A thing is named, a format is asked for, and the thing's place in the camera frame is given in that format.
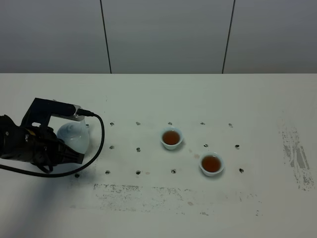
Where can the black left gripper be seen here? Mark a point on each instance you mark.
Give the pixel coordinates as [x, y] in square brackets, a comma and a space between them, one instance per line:
[48, 150]

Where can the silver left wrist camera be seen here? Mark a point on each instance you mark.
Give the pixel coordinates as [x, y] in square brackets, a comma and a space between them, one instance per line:
[41, 111]

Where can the near light blue teacup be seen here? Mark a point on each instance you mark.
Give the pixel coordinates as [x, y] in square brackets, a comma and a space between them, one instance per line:
[211, 164]

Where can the far light blue teacup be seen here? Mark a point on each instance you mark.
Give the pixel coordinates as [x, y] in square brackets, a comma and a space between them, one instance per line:
[171, 138]

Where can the light blue teacup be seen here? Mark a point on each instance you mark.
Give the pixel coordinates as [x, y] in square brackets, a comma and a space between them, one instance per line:
[211, 164]
[171, 138]

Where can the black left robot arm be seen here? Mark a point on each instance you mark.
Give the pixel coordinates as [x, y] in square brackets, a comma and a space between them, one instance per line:
[14, 141]

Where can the light blue porcelain teapot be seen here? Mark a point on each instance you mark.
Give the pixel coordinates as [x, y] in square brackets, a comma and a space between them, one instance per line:
[75, 135]

